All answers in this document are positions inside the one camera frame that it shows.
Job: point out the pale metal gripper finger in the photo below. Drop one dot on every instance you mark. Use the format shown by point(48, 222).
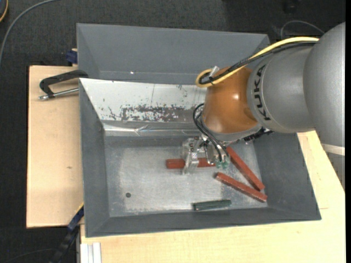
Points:
point(192, 165)
point(186, 150)

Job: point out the red-brown block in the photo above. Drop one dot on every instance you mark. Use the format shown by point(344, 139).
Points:
point(246, 168)
point(174, 163)
point(241, 187)

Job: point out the dark green flat block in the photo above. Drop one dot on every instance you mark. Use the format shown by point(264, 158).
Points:
point(211, 205)

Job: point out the grey metal bin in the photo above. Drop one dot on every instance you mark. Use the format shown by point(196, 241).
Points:
point(153, 190)

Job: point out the pale flat board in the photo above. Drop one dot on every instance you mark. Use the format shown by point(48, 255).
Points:
point(53, 147)

